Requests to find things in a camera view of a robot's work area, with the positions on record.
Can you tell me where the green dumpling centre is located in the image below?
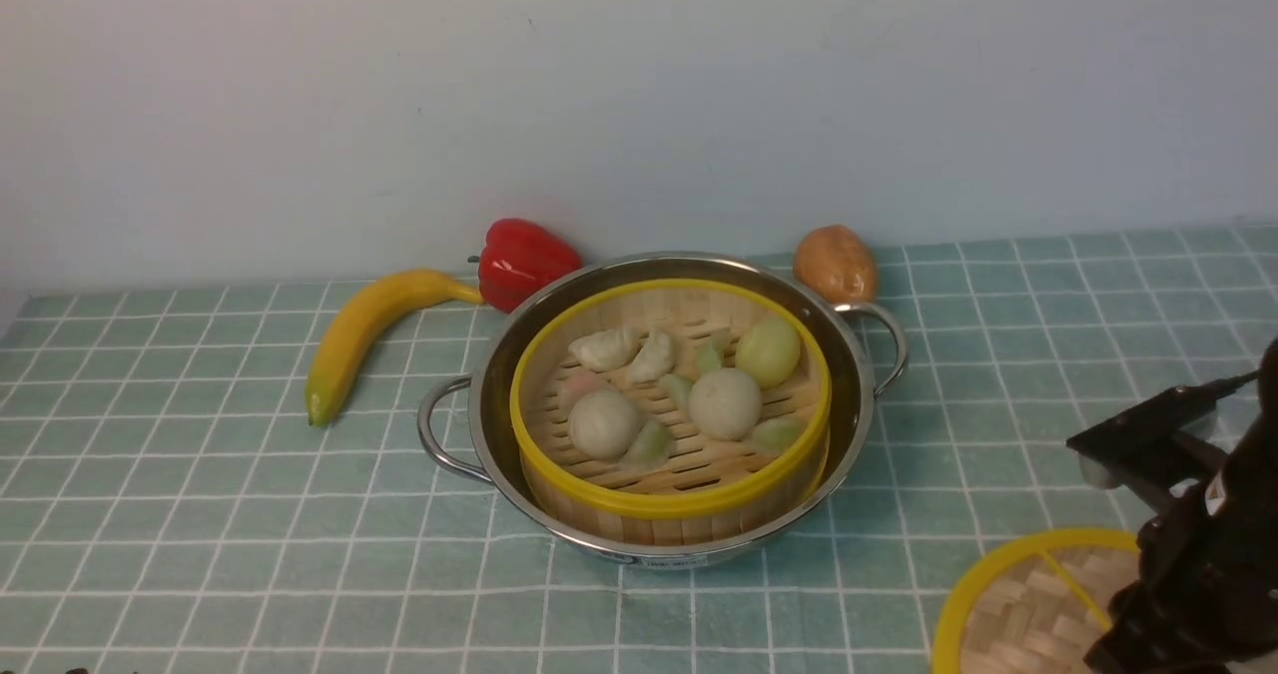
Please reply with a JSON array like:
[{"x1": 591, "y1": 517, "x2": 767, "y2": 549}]
[{"x1": 657, "y1": 372, "x2": 693, "y2": 418}]

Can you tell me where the round white bun right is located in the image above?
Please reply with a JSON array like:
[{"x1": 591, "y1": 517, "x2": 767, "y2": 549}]
[{"x1": 686, "y1": 367, "x2": 762, "y2": 441}]

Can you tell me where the yellow-rimmed bamboo steamer basket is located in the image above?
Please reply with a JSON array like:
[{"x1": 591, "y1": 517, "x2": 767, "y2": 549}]
[{"x1": 507, "y1": 279, "x2": 835, "y2": 546}]

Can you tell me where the white dumpling right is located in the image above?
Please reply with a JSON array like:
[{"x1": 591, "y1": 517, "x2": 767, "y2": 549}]
[{"x1": 625, "y1": 327, "x2": 677, "y2": 386}]

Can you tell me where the green dumpling front right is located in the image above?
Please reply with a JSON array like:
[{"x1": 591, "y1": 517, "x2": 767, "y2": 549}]
[{"x1": 745, "y1": 416, "x2": 808, "y2": 457}]

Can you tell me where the round white bun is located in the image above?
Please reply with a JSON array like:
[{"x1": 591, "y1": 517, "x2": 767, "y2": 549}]
[
  {"x1": 686, "y1": 367, "x2": 762, "y2": 441},
  {"x1": 569, "y1": 388, "x2": 644, "y2": 460}
]

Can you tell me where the round white bun left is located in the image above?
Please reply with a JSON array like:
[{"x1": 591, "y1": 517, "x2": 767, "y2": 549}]
[{"x1": 569, "y1": 388, "x2": 644, "y2": 460}]

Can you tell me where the white dumpling left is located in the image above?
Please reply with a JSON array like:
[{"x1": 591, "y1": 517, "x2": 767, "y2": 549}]
[{"x1": 569, "y1": 327, "x2": 642, "y2": 373}]

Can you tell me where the pink dumpling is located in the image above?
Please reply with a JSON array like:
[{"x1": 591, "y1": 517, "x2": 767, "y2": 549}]
[{"x1": 555, "y1": 370, "x2": 612, "y2": 416}]

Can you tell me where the green dumpling front left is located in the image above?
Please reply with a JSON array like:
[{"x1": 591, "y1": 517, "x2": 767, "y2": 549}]
[{"x1": 619, "y1": 418, "x2": 676, "y2": 472}]

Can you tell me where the stainless steel pot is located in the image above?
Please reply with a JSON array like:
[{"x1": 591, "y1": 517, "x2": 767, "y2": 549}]
[{"x1": 418, "y1": 252, "x2": 907, "y2": 570}]

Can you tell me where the red bell pepper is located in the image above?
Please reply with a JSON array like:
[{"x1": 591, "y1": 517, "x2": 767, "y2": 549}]
[{"x1": 468, "y1": 217, "x2": 584, "y2": 315}]

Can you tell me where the white dumpling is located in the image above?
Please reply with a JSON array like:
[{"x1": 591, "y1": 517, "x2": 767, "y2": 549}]
[
  {"x1": 625, "y1": 327, "x2": 677, "y2": 386},
  {"x1": 569, "y1": 327, "x2": 642, "y2": 373}
]

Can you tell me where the green dumpling back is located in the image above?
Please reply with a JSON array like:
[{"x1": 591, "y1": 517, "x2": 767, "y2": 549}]
[{"x1": 694, "y1": 329, "x2": 732, "y2": 375}]

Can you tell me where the yellow-rimmed bamboo steamer lid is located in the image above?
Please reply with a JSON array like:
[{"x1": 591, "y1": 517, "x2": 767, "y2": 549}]
[{"x1": 930, "y1": 528, "x2": 1137, "y2": 673}]

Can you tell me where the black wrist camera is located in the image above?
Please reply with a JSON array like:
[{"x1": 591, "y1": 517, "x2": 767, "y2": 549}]
[{"x1": 1066, "y1": 381, "x2": 1232, "y2": 515}]

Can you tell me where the brown potato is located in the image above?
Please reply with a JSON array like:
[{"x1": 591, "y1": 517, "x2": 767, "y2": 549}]
[{"x1": 794, "y1": 224, "x2": 881, "y2": 304}]

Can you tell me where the green dumpling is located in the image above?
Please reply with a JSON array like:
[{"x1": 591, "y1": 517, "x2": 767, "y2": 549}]
[
  {"x1": 694, "y1": 329, "x2": 732, "y2": 375},
  {"x1": 619, "y1": 418, "x2": 676, "y2": 472},
  {"x1": 657, "y1": 372, "x2": 693, "y2": 418},
  {"x1": 745, "y1": 416, "x2": 808, "y2": 457}
]

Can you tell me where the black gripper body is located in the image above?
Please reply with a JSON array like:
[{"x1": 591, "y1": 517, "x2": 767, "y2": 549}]
[{"x1": 1085, "y1": 345, "x2": 1277, "y2": 673}]

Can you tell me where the yellow-green bun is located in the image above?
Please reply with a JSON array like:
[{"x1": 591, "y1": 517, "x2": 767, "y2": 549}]
[{"x1": 735, "y1": 316, "x2": 803, "y2": 390}]

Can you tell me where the green checkered tablecloth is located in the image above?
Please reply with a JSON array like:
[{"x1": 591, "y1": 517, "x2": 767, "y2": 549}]
[{"x1": 1, "y1": 225, "x2": 1275, "y2": 673}]

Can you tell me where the yellow banana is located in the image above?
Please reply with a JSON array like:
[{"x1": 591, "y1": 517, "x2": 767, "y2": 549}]
[{"x1": 305, "y1": 269, "x2": 484, "y2": 428}]

